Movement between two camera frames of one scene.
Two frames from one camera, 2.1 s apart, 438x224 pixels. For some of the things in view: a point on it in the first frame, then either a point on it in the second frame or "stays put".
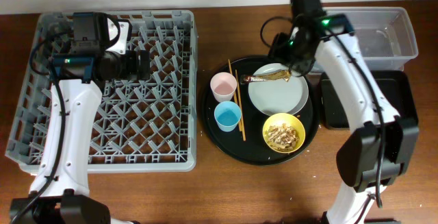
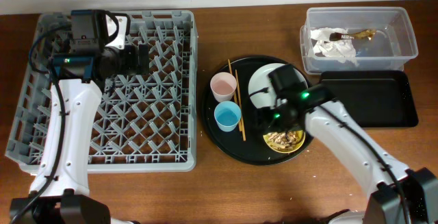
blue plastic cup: (227, 115) stays put
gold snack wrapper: (276, 75) to (366, 33)
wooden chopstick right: (239, 104) stays put
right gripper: (278, 49) to (267, 120)
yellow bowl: (284, 133) stays put
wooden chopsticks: (235, 94) stays put
